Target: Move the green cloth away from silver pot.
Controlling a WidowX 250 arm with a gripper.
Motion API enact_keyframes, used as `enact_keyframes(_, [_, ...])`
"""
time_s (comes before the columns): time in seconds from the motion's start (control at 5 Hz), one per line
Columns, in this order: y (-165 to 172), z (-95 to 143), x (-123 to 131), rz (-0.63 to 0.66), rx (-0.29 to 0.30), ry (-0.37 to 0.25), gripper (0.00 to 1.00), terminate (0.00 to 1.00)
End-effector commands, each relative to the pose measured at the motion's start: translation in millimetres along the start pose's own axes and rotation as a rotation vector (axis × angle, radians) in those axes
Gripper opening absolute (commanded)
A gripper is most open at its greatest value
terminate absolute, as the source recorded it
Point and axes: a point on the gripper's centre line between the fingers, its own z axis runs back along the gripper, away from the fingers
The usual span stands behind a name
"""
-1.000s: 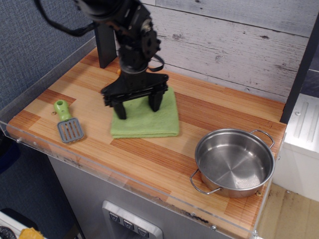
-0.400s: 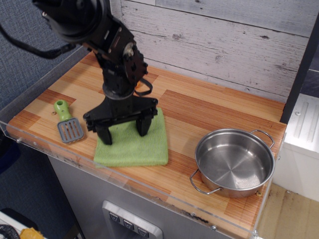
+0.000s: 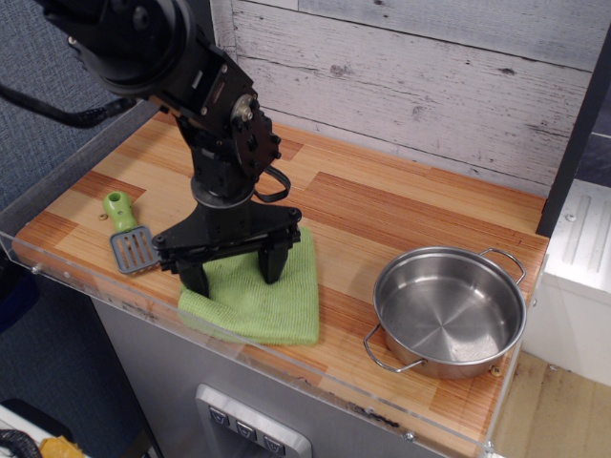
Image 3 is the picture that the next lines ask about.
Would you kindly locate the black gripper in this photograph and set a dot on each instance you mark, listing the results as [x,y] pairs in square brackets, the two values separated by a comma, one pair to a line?
[213,234]

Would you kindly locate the green cloth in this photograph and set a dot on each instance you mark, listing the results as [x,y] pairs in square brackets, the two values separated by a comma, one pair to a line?
[285,312]

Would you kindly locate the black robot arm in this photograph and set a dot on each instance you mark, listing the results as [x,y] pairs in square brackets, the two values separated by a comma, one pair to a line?
[156,51]

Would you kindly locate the silver pot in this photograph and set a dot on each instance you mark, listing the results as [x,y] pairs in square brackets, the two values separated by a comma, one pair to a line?
[447,313]

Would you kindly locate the green grey toy spatula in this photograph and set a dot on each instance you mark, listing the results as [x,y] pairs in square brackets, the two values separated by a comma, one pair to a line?
[131,243]

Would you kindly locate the silver button panel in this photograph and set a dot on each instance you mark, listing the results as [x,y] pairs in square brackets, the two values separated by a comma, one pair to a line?
[237,429]

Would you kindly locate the clear acrylic guard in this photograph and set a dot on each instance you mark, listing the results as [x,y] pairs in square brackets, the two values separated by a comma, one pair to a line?
[363,208]

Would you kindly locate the yellow object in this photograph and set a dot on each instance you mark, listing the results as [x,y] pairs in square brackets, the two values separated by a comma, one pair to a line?
[59,447]

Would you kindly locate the white box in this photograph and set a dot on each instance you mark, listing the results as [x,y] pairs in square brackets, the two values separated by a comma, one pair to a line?
[569,322]

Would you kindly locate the dark right post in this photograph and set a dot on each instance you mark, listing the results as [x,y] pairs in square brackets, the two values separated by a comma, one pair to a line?
[578,140]

